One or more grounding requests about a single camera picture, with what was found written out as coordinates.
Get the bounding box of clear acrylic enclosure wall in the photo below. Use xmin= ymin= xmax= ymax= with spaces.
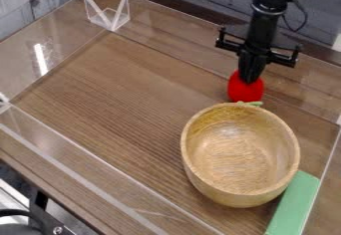
xmin=0 ymin=0 xmax=341 ymax=235

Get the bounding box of green foam block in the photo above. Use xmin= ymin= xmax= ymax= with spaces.
xmin=263 ymin=171 xmax=319 ymax=235

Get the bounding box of wooden bowl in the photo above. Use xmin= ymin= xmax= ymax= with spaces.
xmin=179 ymin=103 xmax=301 ymax=208

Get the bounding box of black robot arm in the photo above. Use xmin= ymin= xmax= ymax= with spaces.
xmin=215 ymin=0 xmax=307 ymax=84

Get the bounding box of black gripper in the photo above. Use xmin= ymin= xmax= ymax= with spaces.
xmin=215 ymin=11 xmax=299 ymax=84

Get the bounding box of black table leg bracket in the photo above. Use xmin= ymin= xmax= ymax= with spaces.
xmin=29 ymin=190 xmax=76 ymax=235

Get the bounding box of clear acrylic corner bracket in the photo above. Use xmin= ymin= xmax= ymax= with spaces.
xmin=84 ymin=0 xmax=131 ymax=32

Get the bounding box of red plush strawberry toy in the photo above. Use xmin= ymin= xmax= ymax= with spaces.
xmin=226 ymin=71 xmax=265 ymax=103

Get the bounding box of black cable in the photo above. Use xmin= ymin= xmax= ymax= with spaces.
xmin=281 ymin=0 xmax=310 ymax=34

